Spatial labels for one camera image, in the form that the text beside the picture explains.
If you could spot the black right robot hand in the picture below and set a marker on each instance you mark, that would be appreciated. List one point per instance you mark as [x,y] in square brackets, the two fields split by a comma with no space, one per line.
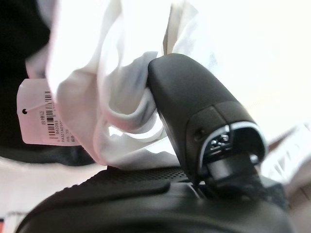
[194,102]

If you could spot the white barcode hang tag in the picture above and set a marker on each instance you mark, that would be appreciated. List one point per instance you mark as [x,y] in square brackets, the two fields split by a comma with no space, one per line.
[34,121]

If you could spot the black garment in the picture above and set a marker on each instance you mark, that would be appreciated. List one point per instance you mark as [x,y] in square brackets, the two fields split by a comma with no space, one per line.
[17,36]

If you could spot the white garment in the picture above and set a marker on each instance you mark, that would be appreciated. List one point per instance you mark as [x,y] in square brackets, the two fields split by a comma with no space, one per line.
[97,85]

